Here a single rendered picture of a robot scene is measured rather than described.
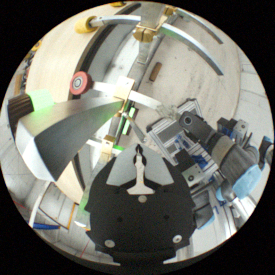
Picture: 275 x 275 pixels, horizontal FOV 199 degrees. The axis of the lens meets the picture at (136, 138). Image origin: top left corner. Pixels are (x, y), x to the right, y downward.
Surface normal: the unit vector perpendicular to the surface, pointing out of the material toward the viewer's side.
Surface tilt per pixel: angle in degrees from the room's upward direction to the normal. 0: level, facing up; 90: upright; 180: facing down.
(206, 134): 31
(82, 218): 90
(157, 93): 0
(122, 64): 0
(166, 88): 0
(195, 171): 90
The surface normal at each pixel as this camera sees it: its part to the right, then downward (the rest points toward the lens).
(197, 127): -0.47, 0.23
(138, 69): 0.00, 0.48
